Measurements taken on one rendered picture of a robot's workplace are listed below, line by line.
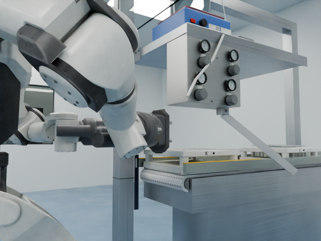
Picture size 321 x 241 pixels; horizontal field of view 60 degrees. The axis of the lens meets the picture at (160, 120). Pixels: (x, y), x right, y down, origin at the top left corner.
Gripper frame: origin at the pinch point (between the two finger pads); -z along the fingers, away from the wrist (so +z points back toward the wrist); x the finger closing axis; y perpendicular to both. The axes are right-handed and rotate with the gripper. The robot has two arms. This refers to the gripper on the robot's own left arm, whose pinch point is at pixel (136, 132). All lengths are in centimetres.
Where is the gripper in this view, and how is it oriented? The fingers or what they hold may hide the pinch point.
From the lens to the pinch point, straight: 96.1
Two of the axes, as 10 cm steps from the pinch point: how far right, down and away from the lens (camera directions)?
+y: 4.1, -0.7, -9.1
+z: -9.1, -0.4, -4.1
